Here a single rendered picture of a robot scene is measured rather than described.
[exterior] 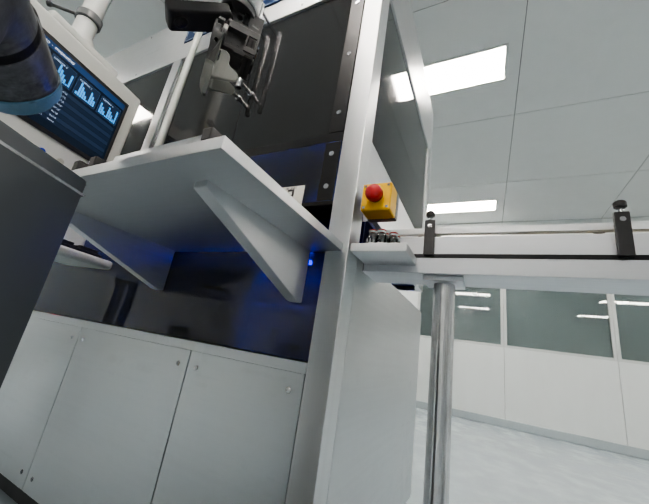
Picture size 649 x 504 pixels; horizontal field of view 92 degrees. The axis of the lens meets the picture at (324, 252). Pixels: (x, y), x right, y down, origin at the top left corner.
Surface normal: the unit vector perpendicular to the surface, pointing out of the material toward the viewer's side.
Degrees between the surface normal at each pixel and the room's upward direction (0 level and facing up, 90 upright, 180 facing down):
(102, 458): 90
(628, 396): 90
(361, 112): 90
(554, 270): 90
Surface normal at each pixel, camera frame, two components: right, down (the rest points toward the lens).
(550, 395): -0.43, -0.32
